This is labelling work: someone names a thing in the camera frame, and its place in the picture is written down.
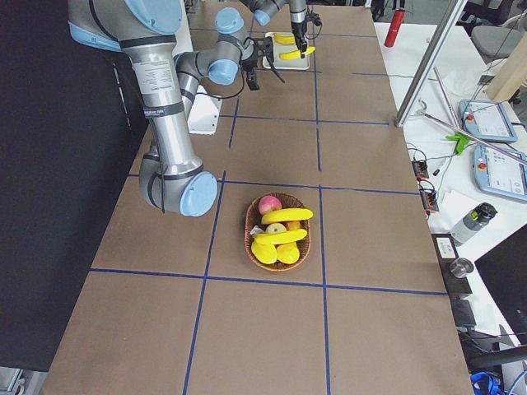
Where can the pale yellow apple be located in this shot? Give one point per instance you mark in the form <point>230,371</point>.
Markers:
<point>276,228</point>

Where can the red cylinder bottle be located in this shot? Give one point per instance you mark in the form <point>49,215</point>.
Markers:
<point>394,27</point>

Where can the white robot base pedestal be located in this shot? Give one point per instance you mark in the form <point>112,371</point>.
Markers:
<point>204,115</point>

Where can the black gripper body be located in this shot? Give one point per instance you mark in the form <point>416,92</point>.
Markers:
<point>249,66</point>
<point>296,16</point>

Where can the yellow lemon fruit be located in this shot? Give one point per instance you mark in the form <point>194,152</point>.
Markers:
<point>288,253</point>

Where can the blue teach pendant near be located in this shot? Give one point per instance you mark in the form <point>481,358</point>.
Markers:
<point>499,174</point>

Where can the blue teach pendant far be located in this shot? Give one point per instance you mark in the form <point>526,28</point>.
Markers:
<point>487,120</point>

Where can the ripe yellow banana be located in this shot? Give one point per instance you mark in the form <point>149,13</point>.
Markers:
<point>284,39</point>

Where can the grey water bottle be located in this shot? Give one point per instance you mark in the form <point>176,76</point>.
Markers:
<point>472,223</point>

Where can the blue teach pendant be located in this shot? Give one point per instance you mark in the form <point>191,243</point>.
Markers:
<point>499,174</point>
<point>487,120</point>

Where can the long reacher grabber tool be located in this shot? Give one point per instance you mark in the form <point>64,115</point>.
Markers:
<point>458,126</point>

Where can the aluminium frame post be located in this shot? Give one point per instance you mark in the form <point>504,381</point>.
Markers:
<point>448,21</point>

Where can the pink red apple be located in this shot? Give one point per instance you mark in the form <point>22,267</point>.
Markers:
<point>269,203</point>

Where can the wicker fruit basket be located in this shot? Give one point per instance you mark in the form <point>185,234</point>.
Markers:
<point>265,256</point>

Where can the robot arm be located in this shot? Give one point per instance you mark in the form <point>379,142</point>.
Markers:
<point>171,177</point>
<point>264,11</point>

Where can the small orange fruit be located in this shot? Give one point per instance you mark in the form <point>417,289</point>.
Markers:
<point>293,225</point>

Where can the small metal cup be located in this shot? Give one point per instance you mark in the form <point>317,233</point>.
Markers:
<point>461,267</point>

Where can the white bear tray plate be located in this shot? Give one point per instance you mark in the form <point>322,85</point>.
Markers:
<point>298,64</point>

